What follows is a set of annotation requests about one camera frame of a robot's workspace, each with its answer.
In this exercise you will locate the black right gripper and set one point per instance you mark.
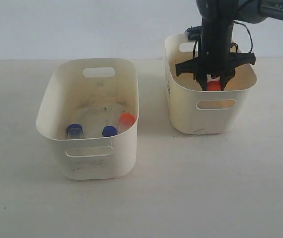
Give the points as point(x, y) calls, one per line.
point(217, 55)

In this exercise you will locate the orange-capped tube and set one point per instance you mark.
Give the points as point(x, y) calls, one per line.
point(126, 121)

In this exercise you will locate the blue-capped tube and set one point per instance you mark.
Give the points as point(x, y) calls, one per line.
point(109, 131)

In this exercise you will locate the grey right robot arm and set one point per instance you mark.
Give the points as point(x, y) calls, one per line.
point(242, 11)

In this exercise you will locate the cream plastic bin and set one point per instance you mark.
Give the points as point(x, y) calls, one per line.
point(94, 93)
point(193, 111)

